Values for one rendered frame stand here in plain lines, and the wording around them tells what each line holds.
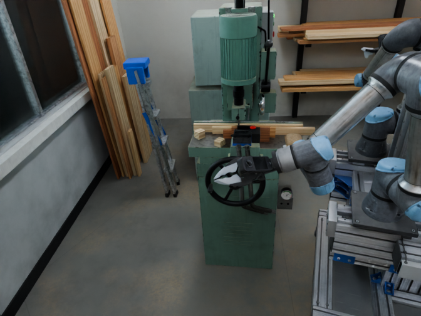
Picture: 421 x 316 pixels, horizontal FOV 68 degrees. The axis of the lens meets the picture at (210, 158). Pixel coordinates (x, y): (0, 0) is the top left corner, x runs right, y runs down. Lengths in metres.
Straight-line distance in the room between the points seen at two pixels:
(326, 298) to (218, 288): 0.64
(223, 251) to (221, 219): 0.27
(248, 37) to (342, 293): 1.37
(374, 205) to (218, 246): 1.04
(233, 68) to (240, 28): 0.18
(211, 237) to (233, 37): 1.18
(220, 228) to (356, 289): 0.80
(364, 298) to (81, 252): 1.83
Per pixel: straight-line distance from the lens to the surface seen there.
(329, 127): 1.08
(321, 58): 4.07
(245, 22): 1.48
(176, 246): 2.33
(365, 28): 3.64
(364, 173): 1.83
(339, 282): 1.93
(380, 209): 1.37
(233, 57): 1.51
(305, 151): 0.93
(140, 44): 4.05
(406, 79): 1.03
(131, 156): 3.03
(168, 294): 2.09
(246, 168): 0.87
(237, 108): 1.63
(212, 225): 1.93
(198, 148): 1.62
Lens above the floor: 1.68
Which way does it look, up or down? 31 degrees down
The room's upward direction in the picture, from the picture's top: 4 degrees counter-clockwise
